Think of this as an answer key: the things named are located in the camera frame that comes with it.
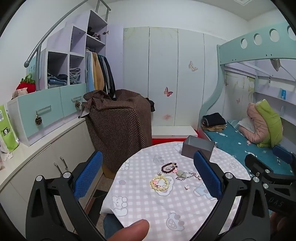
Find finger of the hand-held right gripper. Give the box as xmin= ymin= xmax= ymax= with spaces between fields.
xmin=245 ymin=153 xmax=296 ymax=186
xmin=272 ymin=146 xmax=296 ymax=175

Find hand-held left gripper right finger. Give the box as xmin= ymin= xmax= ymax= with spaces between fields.
xmin=193 ymin=150 xmax=271 ymax=241

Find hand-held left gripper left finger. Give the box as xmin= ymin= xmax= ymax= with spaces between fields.
xmin=26 ymin=151 xmax=104 ymax=241

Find silver chain with jade pendant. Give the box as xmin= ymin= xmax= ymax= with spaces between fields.
xmin=174 ymin=169 xmax=201 ymax=181

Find grey metal box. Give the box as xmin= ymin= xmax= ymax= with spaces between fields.
xmin=181 ymin=136 xmax=216 ymax=163

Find dark bead bracelet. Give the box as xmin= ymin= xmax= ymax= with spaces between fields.
xmin=161 ymin=163 xmax=178 ymax=174

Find yellow bead bracelet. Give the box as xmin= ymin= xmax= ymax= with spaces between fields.
xmin=150 ymin=175 xmax=170 ymax=192

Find person's right hand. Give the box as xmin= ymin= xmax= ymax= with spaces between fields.
xmin=269 ymin=212 xmax=296 ymax=235

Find person's left hand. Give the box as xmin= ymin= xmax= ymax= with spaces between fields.
xmin=105 ymin=219 xmax=150 ymax=241

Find blue printed bedsheet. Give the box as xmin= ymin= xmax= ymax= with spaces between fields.
xmin=203 ymin=119 xmax=296 ymax=176

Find green quilt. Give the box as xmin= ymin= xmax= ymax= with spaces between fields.
xmin=255 ymin=99 xmax=284 ymax=147

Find pink and green bedding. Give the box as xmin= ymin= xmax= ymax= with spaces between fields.
xmin=238 ymin=102 xmax=269 ymax=144

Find white pillow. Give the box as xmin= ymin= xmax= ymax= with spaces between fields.
xmin=237 ymin=116 xmax=256 ymax=135

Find beige floor cabinet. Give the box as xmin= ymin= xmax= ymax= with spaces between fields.
xmin=0 ymin=118 xmax=103 ymax=210

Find folded tan clothes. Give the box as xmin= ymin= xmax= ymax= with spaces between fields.
xmin=203 ymin=125 xmax=228 ymax=133

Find person's leg in jeans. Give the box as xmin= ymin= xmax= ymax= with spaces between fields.
xmin=103 ymin=214 xmax=124 ymax=239

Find brown polka dot cloth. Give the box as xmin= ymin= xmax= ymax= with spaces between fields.
xmin=81 ymin=89 xmax=153 ymax=173

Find red bench with white top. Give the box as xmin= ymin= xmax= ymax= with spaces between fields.
xmin=151 ymin=126 xmax=199 ymax=145

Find folded dark clothes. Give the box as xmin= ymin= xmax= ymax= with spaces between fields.
xmin=201 ymin=113 xmax=226 ymax=127

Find checked bear print tablecloth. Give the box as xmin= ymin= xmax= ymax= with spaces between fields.
xmin=100 ymin=141 xmax=251 ymax=241

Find teal drawer cabinet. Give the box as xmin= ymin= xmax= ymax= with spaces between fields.
xmin=7 ymin=83 xmax=88 ymax=147

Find green paper bag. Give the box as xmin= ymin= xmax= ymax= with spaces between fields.
xmin=0 ymin=104 xmax=20 ymax=153

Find black hanging jacket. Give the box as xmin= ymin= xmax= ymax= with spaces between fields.
xmin=104 ymin=57 xmax=116 ymax=100

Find folded blue jeans pile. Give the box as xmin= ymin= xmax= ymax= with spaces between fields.
xmin=47 ymin=73 xmax=68 ymax=89

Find folded grey clothes pile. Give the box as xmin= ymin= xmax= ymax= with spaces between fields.
xmin=69 ymin=68 xmax=81 ymax=85

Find tan hanging coat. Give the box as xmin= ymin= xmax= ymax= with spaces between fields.
xmin=91 ymin=52 xmax=105 ymax=91

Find light blue hanging garment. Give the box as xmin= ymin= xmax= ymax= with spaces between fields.
xmin=85 ymin=50 xmax=96 ymax=91

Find grey hanging garment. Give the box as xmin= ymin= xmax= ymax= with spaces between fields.
xmin=100 ymin=56 xmax=110 ymax=92

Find pink plush toy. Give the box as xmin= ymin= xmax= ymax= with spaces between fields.
xmin=12 ymin=89 xmax=28 ymax=100

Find red strawberry plush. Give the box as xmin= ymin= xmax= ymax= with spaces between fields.
xmin=16 ymin=73 xmax=36 ymax=93

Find teal bunk bed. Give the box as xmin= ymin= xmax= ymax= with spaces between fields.
xmin=198 ymin=22 xmax=296 ymax=176

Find white wardrobe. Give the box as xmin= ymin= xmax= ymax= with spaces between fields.
xmin=122 ymin=27 xmax=229 ymax=128

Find lilac open shelf unit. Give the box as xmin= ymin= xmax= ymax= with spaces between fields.
xmin=38 ymin=10 xmax=109 ymax=91

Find dark clothes on shelf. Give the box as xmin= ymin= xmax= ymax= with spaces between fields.
xmin=87 ymin=27 xmax=102 ymax=41

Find grey metal handrail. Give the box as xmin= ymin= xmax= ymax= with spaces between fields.
xmin=24 ymin=0 xmax=111 ymax=67

